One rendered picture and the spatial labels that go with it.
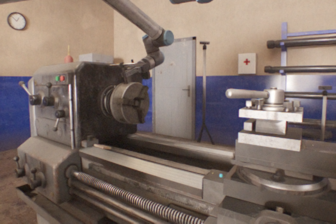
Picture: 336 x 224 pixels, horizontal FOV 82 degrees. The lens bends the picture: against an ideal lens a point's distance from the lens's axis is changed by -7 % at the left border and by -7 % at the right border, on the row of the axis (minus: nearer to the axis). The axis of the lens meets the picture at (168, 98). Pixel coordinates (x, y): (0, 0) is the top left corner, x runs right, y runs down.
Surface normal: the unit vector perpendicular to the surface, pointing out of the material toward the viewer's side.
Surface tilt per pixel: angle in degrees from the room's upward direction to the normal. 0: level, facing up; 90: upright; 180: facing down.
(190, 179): 36
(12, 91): 90
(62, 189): 90
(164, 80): 90
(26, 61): 90
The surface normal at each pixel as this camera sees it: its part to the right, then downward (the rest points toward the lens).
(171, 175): -0.32, -0.77
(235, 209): 0.00, -1.00
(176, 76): -0.55, 0.07
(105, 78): 0.84, 0.04
